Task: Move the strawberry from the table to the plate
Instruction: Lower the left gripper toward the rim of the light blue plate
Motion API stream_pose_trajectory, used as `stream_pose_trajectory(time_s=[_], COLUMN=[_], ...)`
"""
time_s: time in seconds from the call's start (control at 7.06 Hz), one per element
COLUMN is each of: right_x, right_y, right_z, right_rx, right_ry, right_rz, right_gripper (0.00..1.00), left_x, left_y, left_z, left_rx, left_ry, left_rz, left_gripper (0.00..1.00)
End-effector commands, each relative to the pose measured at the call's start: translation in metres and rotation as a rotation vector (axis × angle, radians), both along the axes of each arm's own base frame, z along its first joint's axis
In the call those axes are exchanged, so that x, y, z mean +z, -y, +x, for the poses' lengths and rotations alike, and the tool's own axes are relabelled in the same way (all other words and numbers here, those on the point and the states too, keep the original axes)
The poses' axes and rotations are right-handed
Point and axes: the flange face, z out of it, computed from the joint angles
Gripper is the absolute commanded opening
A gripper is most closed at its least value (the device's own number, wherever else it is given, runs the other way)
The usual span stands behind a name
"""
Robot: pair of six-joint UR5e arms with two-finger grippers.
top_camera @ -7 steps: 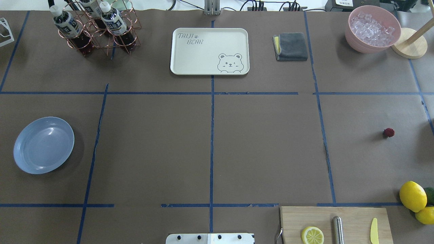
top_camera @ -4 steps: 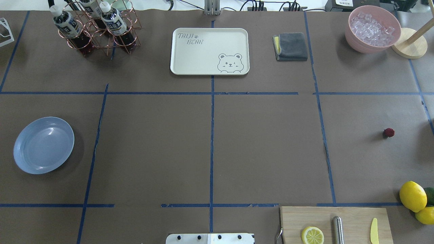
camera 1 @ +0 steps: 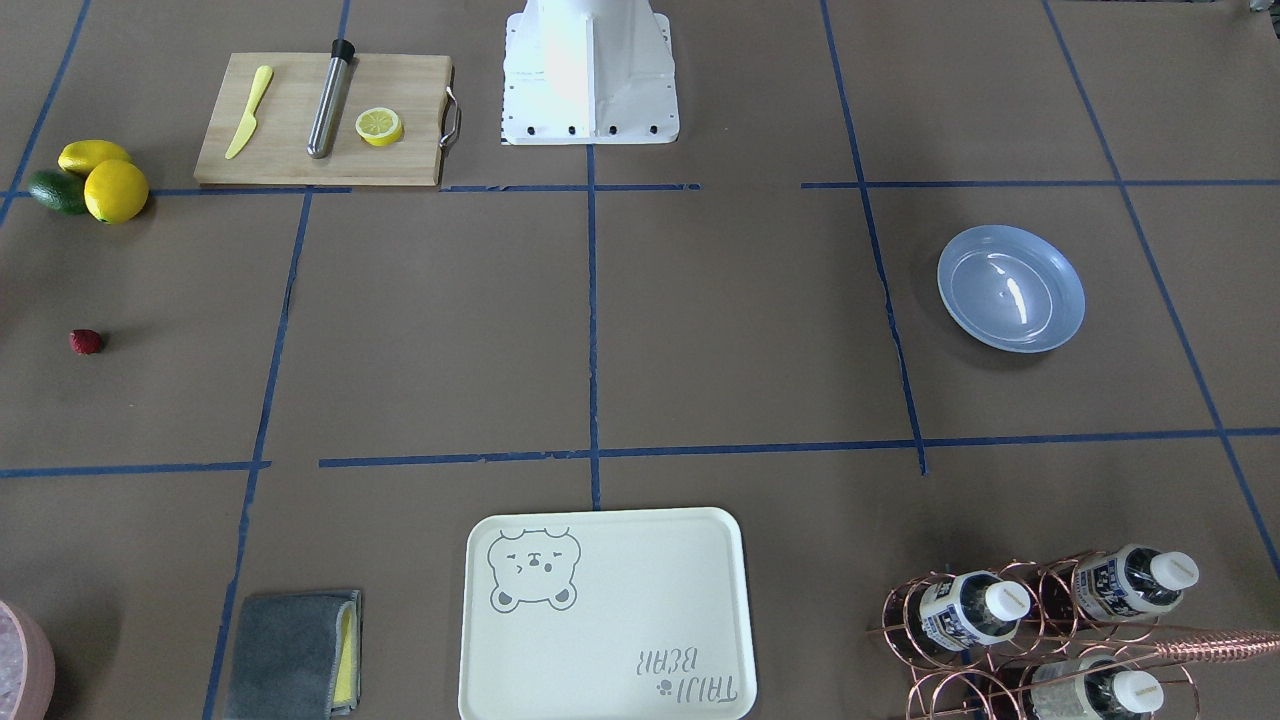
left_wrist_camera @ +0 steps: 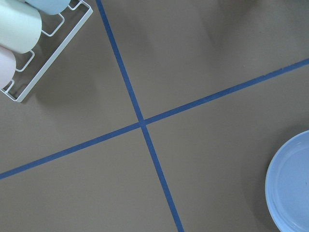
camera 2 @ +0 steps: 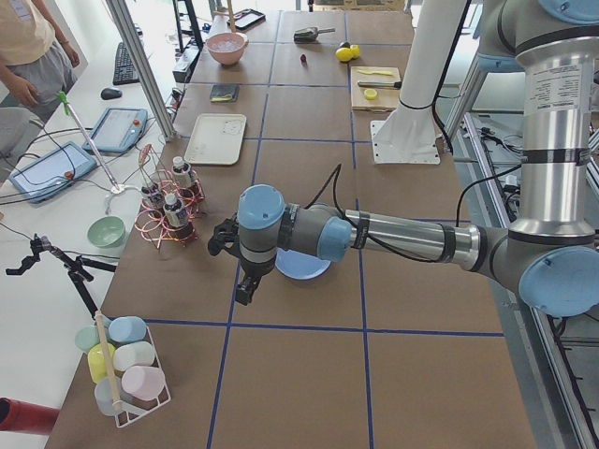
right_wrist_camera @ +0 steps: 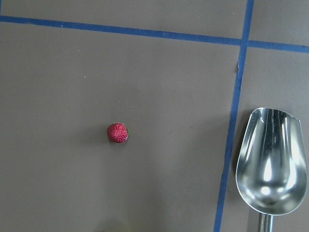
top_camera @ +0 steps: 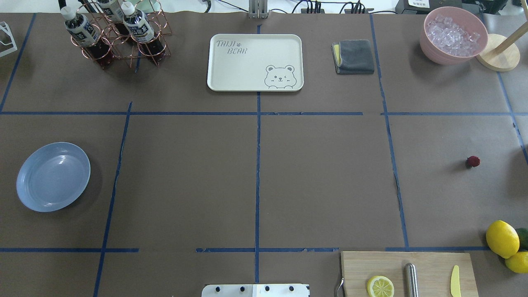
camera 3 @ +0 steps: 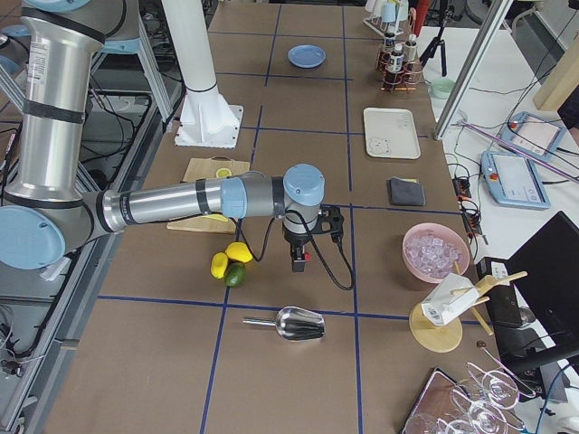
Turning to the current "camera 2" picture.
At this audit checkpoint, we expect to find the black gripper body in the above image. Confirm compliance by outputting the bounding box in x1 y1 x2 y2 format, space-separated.
240 250 275 286

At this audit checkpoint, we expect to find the blue plate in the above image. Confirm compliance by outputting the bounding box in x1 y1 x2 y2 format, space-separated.
275 249 331 281

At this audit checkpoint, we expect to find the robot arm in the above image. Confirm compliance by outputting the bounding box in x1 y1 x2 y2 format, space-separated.
231 1 598 317

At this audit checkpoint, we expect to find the bottle white cap front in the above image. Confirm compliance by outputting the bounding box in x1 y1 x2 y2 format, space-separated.
163 193 189 229

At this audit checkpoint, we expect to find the bottle white cap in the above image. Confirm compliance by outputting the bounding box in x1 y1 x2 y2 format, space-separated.
172 156 193 188
141 182 164 211
163 193 189 229

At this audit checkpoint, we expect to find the bottle white cap rear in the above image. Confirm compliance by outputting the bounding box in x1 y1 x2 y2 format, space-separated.
172 156 193 188

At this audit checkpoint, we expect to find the bottle white cap left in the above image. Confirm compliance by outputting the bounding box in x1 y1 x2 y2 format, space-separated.
141 182 164 211

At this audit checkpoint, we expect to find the blue cup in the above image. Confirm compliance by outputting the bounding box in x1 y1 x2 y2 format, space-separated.
109 316 147 343

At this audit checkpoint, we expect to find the white cup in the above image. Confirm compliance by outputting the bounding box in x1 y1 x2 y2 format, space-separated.
113 341 155 371

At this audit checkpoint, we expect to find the pink cup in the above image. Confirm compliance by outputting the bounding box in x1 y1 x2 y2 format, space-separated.
121 366 166 401

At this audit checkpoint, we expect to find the cream bear tray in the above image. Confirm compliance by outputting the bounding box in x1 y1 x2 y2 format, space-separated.
183 113 247 166

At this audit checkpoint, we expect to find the green bowl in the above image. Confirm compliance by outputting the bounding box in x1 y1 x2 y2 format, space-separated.
87 216 126 248

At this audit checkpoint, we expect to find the yellow cup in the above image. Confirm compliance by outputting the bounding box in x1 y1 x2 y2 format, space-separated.
87 343 108 384

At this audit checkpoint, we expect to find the silver rod green clip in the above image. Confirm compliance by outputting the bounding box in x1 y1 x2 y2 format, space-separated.
57 91 125 195

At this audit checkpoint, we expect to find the grey folded cloth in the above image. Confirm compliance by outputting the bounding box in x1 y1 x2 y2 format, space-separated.
210 83 240 103

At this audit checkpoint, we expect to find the blue teach pendant far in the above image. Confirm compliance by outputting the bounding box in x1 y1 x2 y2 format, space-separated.
90 108 149 153

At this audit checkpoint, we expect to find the blue teach pendant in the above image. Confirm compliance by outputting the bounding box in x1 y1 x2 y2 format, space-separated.
90 108 149 153
8 141 96 203

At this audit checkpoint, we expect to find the lemon half slice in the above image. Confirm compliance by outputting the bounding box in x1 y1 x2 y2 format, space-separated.
363 88 378 101

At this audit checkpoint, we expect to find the wooden cutting board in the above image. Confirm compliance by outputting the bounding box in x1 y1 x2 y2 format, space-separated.
350 66 402 111

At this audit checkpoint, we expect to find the pink bowl with ice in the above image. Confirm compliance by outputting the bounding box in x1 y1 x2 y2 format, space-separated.
206 33 249 65

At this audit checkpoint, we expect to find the black computer mouse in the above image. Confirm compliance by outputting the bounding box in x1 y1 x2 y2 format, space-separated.
100 87 123 100

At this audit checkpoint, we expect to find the blue teach pendant near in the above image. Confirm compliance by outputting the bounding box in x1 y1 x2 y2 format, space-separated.
8 141 96 203

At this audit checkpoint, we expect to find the yellow lemon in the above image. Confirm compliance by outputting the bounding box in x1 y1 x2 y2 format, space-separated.
335 47 354 63
349 44 361 59

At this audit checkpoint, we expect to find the black keyboard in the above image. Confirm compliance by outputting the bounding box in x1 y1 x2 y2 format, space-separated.
112 42 139 86

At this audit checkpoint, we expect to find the yellow plastic knife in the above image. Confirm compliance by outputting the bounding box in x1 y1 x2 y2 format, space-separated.
357 69 394 77

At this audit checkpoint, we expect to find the metal scoop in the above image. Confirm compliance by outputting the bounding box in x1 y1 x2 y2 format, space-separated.
293 27 336 43

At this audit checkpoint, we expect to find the red cylinder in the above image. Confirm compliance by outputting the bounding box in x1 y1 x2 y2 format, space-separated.
1 398 60 435

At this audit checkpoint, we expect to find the person in beige shirt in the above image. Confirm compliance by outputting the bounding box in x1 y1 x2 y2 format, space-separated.
1 1 80 122

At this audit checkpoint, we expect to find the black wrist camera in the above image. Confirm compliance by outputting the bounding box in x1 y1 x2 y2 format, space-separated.
208 217 241 258

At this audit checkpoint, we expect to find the copper wire bottle rack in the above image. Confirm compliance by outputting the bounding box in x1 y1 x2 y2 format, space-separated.
134 144 205 248

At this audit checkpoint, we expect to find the white wire cup rack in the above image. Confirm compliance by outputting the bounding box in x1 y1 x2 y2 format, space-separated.
87 311 171 428

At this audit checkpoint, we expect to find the black camera tripod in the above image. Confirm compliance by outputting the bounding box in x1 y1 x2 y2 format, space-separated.
5 233 118 324

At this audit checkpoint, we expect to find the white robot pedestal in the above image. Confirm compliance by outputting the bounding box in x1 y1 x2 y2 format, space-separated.
372 0 470 165

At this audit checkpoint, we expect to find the aluminium frame post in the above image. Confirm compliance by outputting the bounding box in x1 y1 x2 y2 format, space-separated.
106 0 176 142

